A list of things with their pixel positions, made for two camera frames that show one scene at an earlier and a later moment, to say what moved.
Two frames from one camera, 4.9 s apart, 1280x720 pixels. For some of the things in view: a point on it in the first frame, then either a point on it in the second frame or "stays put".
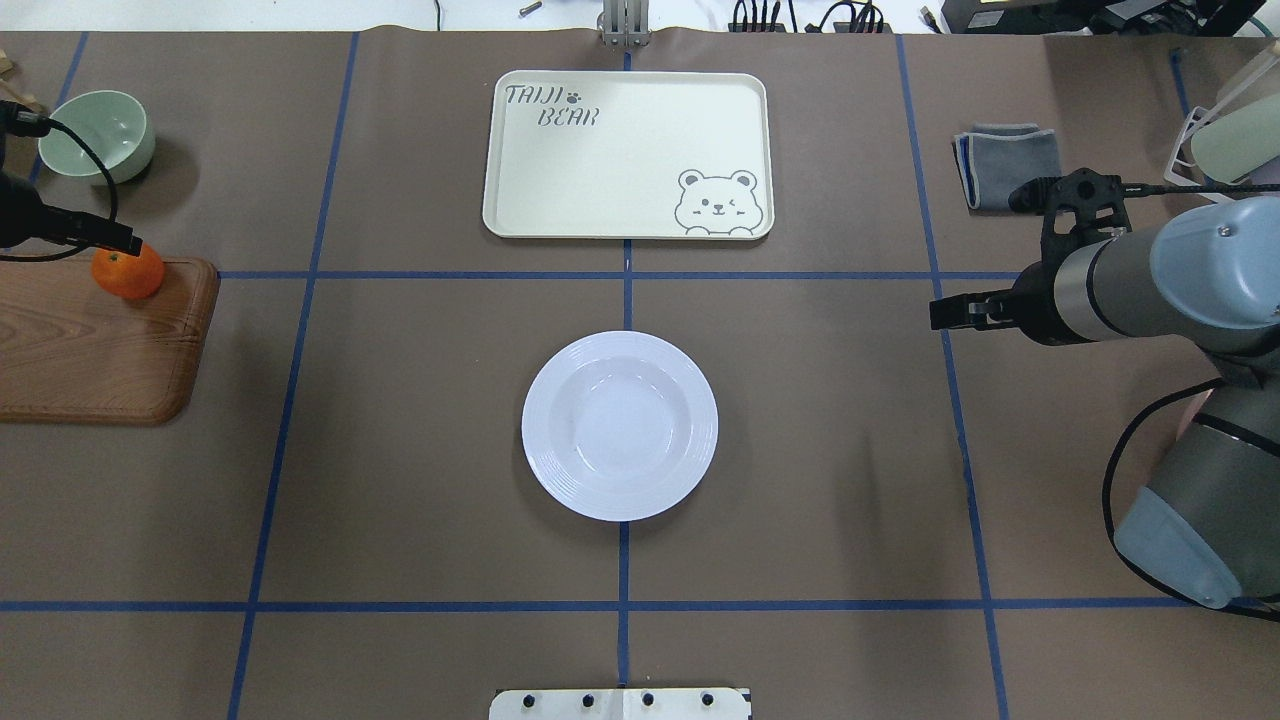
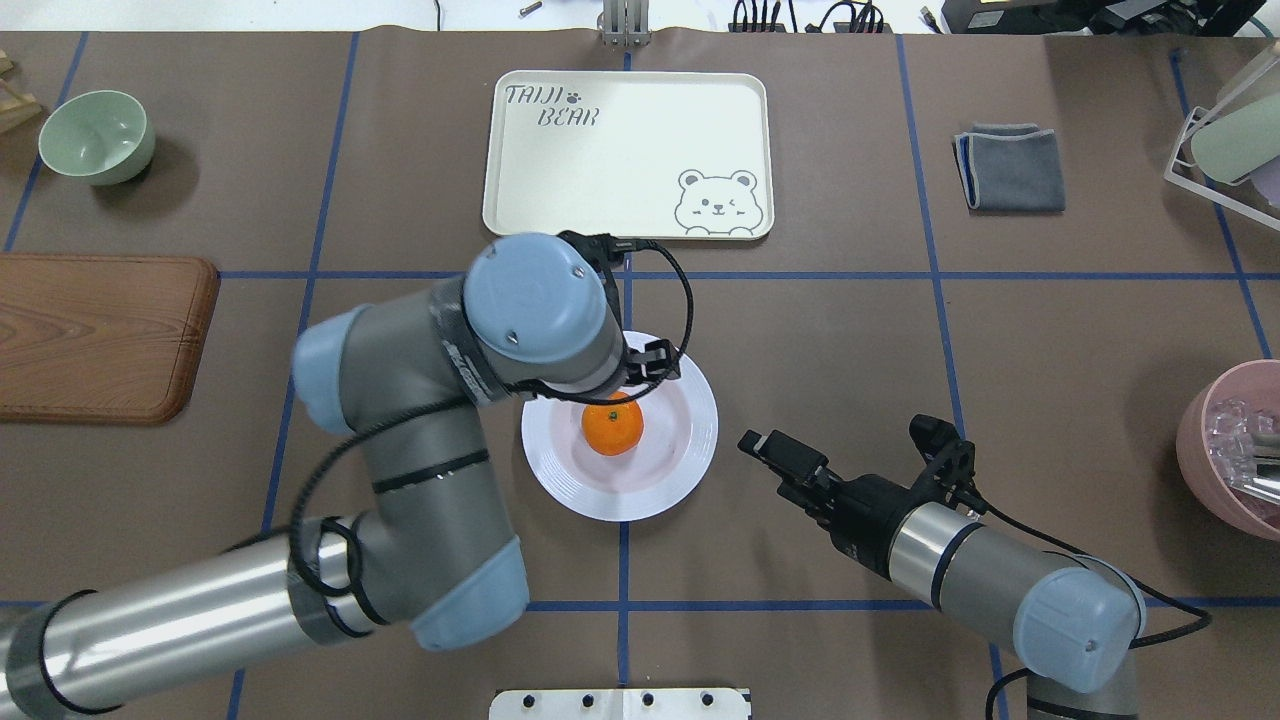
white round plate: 619,426 stays put
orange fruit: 128,275 → 613,429
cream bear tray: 630,155 stays put
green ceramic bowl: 114,124 stays put
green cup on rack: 1236,144 stays put
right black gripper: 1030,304 → 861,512
